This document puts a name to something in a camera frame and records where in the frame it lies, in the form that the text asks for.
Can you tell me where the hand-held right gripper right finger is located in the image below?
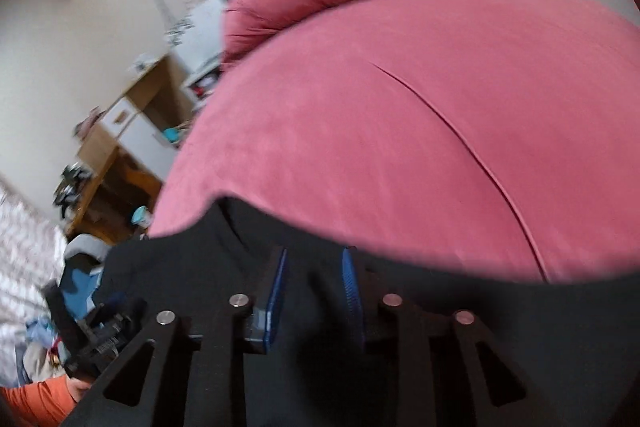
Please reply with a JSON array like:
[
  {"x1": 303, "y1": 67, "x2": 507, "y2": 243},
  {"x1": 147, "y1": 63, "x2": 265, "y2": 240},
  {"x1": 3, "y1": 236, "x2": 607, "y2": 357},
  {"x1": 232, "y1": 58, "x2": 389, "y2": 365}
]
[{"x1": 341, "y1": 247, "x2": 532, "y2": 427}]

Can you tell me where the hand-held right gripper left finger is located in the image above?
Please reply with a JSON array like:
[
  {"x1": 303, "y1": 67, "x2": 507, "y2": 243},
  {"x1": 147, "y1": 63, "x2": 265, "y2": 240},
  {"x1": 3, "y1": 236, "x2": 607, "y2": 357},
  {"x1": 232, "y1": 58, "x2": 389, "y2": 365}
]
[{"x1": 62, "y1": 247, "x2": 291, "y2": 427}]

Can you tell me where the black knitted garment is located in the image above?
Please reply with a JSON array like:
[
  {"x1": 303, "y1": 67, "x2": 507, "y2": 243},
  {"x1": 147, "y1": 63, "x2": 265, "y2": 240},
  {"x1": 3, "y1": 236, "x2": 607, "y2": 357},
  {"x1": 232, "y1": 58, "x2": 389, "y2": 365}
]
[{"x1": 95, "y1": 195, "x2": 633, "y2": 427}]

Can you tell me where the person's left forearm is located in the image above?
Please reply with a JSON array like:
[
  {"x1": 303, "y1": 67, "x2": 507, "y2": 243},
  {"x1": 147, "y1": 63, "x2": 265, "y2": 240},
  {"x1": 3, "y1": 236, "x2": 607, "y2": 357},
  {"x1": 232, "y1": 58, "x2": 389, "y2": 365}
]
[{"x1": 0, "y1": 377, "x2": 94, "y2": 427}]

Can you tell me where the light blue box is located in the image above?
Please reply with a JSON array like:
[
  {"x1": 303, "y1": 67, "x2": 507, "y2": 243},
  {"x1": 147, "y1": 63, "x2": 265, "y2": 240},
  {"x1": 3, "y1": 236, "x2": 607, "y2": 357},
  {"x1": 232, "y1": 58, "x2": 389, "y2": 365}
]
[{"x1": 58, "y1": 264, "x2": 106, "y2": 309}]

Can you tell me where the patterned white cloth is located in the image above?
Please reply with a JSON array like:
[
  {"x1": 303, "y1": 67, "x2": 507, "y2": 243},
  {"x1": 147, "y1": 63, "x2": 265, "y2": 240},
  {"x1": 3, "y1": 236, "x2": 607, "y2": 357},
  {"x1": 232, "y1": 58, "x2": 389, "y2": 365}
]
[{"x1": 0, "y1": 183, "x2": 69, "y2": 379}]

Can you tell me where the black desk device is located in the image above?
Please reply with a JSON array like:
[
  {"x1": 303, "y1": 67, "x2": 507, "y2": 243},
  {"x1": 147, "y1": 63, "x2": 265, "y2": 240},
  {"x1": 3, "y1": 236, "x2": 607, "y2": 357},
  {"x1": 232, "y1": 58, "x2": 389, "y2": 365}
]
[{"x1": 54, "y1": 164, "x2": 92, "y2": 219}]

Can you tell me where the bed with pink blanket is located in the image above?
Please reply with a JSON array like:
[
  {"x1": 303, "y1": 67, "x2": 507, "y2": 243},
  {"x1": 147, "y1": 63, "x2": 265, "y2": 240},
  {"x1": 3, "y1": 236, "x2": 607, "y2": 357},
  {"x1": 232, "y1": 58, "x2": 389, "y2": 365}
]
[{"x1": 147, "y1": 0, "x2": 640, "y2": 286}]

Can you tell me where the wooden desk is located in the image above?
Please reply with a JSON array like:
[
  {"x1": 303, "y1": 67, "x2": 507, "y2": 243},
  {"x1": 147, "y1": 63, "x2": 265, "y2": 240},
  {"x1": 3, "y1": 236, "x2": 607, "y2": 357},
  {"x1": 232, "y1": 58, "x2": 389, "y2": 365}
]
[{"x1": 64, "y1": 127, "x2": 167, "y2": 239}]

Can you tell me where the white and wooden cabinet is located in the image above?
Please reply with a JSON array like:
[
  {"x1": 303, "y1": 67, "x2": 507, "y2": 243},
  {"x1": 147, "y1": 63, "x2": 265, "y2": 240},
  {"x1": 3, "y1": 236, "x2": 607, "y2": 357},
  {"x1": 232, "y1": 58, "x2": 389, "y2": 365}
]
[{"x1": 102, "y1": 52, "x2": 197, "y2": 184}]

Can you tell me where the pink cloth bundle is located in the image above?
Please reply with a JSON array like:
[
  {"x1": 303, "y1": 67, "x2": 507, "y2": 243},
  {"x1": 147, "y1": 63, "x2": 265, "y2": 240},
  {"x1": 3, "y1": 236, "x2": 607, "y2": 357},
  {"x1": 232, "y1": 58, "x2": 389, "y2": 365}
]
[{"x1": 74, "y1": 106, "x2": 104, "y2": 139}]

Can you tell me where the white bedside table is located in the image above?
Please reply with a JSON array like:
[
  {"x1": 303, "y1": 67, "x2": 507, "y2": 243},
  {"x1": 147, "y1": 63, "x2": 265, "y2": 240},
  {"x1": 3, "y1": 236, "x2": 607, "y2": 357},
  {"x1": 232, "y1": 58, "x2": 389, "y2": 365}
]
[{"x1": 182, "y1": 57, "x2": 224, "y2": 111}]

